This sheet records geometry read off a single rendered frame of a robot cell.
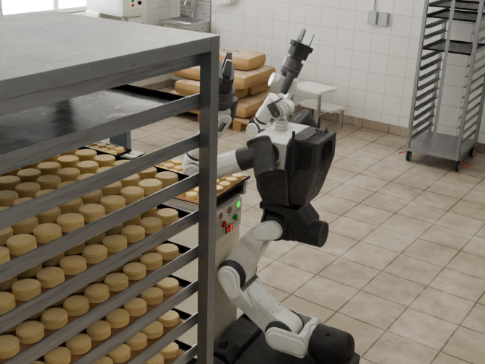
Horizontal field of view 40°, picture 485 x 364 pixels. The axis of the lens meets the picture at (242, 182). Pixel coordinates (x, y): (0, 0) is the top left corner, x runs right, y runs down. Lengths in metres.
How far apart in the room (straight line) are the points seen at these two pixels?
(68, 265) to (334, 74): 6.20
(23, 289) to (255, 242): 1.80
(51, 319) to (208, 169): 0.45
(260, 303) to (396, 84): 4.32
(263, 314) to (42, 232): 1.99
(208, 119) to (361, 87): 5.84
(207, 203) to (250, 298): 1.66
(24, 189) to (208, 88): 0.43
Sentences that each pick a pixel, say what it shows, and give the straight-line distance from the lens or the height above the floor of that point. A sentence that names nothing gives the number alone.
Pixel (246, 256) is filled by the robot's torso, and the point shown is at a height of 0.63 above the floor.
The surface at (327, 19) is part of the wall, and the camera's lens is 7.32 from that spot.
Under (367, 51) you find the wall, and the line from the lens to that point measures 7.14.
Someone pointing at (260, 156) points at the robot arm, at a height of 1.20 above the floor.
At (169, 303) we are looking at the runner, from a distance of 1.54.
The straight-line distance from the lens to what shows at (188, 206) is 2.96.
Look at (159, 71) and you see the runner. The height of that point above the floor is 1.76.
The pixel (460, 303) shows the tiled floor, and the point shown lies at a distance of 4.17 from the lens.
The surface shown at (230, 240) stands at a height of 0.62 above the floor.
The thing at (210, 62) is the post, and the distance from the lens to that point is 1.41.
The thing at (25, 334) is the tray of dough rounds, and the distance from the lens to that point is 1.31.
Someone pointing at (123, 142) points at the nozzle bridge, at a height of 0.89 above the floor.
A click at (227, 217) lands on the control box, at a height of 0.78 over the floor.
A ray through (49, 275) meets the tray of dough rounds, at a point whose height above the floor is 1.42.
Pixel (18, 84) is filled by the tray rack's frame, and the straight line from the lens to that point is 1.05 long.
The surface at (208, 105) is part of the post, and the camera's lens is 1.43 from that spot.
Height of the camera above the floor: 2.05
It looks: 21 degrees down
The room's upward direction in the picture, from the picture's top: 2 degrees clockwise
